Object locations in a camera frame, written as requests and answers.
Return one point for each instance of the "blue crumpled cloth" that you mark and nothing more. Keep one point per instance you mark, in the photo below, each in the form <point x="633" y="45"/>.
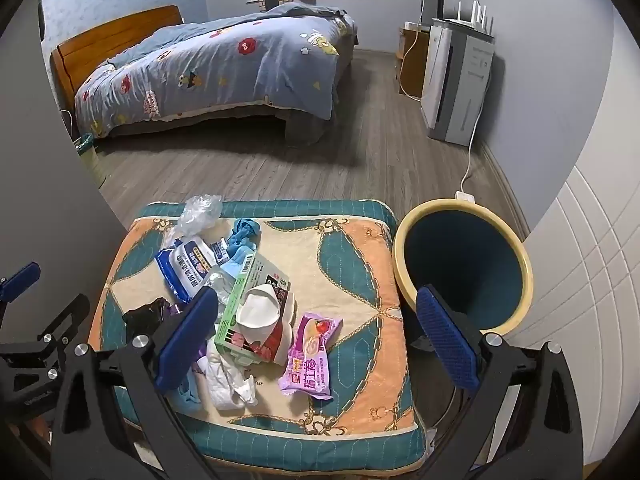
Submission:
<point x="245" y="235"/>

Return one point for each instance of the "green waste bin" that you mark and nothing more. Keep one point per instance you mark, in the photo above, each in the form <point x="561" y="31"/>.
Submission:
<point x="92" y="165"/>

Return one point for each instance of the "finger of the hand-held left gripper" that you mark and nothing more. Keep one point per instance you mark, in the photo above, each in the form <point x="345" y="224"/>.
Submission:
<point x="20" y="280"/>
<point x="60" y="322"/>

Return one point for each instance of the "black plastic bag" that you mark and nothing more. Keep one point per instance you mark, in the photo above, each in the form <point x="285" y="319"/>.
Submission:
<point x="145" y="317"/>

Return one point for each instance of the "red white wrapper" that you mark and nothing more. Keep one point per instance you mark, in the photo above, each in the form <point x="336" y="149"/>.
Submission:
<point x="280" y="340"/>

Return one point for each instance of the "white crumpled tissue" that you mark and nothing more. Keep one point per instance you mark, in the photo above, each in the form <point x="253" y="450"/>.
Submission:
<point x="225" y="380"/>

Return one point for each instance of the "quilted teal orange mat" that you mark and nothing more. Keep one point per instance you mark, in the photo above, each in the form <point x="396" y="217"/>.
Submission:
<point x="350" y="260"/>

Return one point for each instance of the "bed with floral duvet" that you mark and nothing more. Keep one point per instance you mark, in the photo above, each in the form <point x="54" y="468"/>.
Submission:
<point x="225" y="60"/>

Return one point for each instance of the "green cardboard box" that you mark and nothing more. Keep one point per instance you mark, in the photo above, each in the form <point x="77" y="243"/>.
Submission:
<point x="250" y="280"/>

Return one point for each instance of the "bed base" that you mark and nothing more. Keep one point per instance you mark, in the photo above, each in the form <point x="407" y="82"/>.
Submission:
<point x="225" y="120"/>

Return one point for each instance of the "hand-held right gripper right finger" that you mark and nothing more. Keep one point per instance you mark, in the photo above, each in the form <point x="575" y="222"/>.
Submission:
<point x="445" y="340"/>

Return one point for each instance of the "yellow rimmed blue bowl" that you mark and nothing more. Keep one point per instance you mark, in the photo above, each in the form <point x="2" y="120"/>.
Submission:
<point x="465" y="260"/>

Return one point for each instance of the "clear plastic bag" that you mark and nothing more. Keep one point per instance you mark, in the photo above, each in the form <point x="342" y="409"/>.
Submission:
<point x="197" y="215"/>

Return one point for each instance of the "white router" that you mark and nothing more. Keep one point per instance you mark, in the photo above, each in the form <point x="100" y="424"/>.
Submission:
<point x="470" y="21"/>

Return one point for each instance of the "white power strip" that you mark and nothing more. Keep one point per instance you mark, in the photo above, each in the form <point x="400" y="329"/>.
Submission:
<point x="465" y="195"/>

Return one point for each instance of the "white air purifier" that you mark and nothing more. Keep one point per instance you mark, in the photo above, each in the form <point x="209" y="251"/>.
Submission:
<point x="465" y="85"/>

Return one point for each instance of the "wooden cabinet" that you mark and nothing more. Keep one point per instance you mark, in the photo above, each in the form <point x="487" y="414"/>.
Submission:
<point x="415" y="65"/>

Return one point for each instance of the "wooden headboard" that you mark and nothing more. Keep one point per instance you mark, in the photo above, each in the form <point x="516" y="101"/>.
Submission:
<point x="100" y="35"/>

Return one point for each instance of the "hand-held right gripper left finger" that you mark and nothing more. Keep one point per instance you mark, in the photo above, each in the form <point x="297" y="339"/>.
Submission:
<point x="187" y="335"/>

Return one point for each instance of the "blue wet wipes pack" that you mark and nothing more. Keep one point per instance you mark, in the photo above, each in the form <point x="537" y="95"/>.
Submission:
<point x="187" y="265"/>

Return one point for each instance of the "pink snack packet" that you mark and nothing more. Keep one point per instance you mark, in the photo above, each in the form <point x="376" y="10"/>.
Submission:
<point x="307" y="355"/>

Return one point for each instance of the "silver foil medicine sachet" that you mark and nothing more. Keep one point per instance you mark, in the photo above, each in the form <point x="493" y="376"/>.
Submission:
<point x="220" y="285"/>

